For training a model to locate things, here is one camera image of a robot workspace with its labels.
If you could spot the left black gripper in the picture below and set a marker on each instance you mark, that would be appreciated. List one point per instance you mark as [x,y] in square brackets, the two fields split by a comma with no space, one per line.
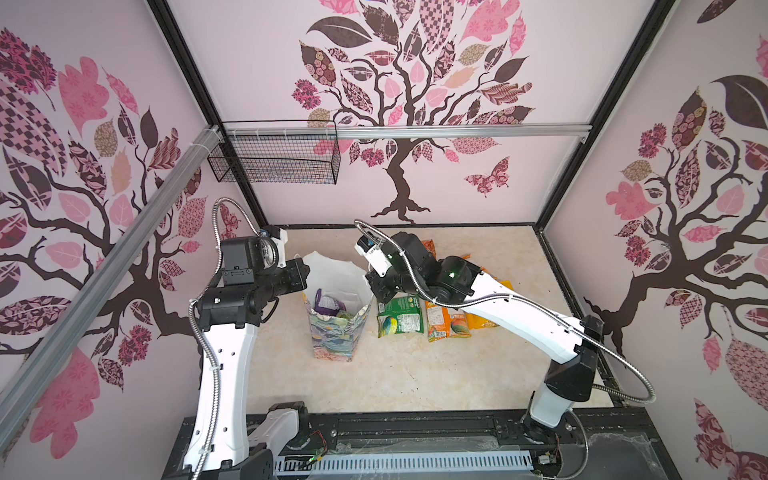
[298,272]

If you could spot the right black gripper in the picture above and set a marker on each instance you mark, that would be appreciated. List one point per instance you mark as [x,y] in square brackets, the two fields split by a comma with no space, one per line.
[376,282]

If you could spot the purple Fox's candy bag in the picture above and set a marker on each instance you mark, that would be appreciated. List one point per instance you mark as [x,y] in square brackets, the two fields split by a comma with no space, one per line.
[328,305]

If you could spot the patterned paper gift bag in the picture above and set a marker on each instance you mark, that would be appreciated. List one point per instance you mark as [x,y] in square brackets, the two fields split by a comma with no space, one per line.
[332,338]

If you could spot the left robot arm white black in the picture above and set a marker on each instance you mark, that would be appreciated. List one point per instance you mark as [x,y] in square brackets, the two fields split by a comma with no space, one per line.
[251,274]

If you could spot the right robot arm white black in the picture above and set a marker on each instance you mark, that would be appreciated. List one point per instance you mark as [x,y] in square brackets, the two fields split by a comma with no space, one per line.
[573,345]

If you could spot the green white snack bag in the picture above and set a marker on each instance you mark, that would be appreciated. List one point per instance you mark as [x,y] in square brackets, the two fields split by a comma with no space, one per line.
[401,315]

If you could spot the orange mango snack bag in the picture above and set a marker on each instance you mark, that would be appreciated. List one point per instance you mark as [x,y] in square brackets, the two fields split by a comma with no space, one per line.
[443,323]

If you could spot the yellow mango snack bag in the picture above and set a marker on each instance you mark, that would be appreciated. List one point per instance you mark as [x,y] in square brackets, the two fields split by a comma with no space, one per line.
[478,322]

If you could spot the orange snack packet far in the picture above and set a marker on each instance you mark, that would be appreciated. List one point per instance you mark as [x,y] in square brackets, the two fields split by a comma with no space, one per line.
[430,247]

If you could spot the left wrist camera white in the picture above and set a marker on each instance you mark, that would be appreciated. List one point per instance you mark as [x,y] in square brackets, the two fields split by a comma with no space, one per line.
[272,241]

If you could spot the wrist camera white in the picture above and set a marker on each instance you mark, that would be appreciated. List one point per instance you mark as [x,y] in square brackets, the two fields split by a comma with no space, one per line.
[377,260]
[272,241]

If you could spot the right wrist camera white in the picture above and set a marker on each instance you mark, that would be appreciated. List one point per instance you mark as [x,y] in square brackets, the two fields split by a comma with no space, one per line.
[377,260]

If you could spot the black wire basket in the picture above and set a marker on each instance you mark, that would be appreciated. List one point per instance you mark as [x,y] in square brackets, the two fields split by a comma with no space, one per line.
[284,152]

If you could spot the white slotted cable duct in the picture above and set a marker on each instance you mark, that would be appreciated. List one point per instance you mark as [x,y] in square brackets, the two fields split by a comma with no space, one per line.
[406,463]

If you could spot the aluminium rail back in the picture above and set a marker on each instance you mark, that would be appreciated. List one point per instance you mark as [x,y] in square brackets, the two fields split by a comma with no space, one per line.
[408,132]

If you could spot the aluminium rail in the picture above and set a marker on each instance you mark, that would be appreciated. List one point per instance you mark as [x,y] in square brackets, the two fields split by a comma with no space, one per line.
[35,375]
[408,132]

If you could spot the black base frame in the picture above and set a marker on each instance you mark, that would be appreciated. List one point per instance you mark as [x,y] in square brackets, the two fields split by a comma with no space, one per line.
[590,443]

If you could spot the aluminium rail left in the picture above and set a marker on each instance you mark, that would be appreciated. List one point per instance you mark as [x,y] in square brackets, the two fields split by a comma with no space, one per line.
[35,375]

